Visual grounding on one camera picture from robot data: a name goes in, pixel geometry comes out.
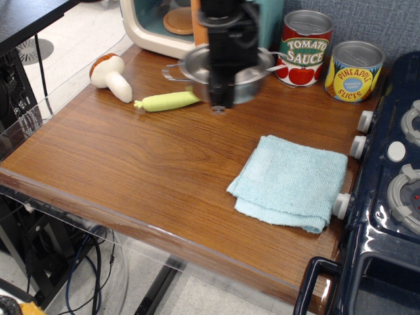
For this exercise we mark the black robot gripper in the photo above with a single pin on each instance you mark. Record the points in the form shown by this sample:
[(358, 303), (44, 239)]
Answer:
[(233, 34)]

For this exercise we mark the silver metal pot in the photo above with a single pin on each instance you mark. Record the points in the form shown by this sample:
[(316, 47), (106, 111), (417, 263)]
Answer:
[(195, 67)]

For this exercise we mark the toy microwave oven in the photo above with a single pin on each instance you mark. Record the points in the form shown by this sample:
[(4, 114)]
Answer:
[(171, 28)]

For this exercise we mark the tomato sauce can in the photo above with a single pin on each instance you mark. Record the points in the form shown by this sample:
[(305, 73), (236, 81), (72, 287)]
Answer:
[(303, 46)]

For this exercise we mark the plush mushroom toy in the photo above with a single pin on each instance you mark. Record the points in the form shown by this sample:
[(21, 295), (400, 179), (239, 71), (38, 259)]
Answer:
[(107, 72)]

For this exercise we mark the light blue folded cloth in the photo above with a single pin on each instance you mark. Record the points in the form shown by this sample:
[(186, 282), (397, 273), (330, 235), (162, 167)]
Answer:
[(289, 184)]

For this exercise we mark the pineapple slices can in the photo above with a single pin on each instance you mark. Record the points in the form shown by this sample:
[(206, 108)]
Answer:
[(353, 72)]

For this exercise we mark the white stove knob upper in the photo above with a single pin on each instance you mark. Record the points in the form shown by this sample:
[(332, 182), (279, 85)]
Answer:
[(365, 121)]

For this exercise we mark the white stove knob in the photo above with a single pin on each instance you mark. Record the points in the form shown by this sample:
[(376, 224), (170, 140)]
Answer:
[(357, 146), (365, 121), (341, 205)]

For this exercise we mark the white stove knob middle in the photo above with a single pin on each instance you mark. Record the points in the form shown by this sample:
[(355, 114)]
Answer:
[(357, 146)]

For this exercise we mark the white stove knob lower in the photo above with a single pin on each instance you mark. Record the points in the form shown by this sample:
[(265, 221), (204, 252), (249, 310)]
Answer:
[(341, 205)]

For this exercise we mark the black computer tower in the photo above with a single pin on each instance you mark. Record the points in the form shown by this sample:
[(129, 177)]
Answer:
[(19, 111)]

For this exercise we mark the black desk top left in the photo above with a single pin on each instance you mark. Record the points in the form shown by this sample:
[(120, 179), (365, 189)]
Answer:
[(20, 20)]

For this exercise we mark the dark blue toy stove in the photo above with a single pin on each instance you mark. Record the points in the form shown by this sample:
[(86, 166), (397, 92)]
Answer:
[(378, 268)]

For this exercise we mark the yellow cloth bottom left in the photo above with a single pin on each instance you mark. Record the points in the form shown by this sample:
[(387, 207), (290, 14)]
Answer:
[(30, 309)]

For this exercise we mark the green handled metal spoon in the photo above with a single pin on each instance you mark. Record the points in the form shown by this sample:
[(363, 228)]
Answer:
[(169, 101)]

